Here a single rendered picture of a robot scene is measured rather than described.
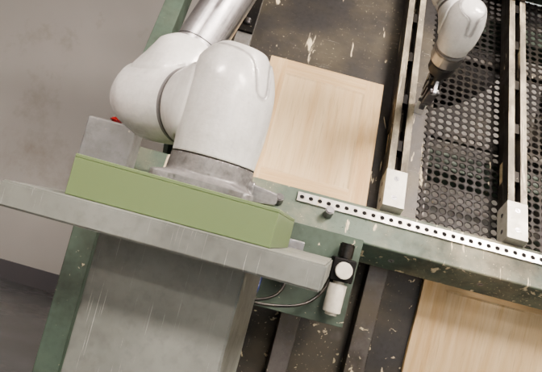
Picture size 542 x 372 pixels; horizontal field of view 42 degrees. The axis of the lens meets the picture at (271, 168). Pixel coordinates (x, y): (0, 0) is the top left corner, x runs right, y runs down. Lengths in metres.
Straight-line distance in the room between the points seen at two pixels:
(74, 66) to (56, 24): 0.33
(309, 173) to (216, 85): 0.86
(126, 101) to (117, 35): 3.58
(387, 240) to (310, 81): 0.59
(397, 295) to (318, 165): 0.48
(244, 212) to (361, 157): 1.06
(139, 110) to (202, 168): 0.22
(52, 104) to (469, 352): 3.50
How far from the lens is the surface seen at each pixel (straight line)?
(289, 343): 2.13
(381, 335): 2.22
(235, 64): 1.23
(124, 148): 1.72
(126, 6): 5.01
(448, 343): 2.25
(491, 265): 2.03
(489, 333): 2.29
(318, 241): 1.90
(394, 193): 2.00
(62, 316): 1.79
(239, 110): 1.21
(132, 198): 1.12
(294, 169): 2.03
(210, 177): 1.20
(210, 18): 1.47
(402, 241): 1.96
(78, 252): 1.77
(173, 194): 1.10
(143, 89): 1.36
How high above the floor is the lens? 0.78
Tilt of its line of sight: 4 degrees up
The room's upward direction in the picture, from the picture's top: 15 degrees clockwise
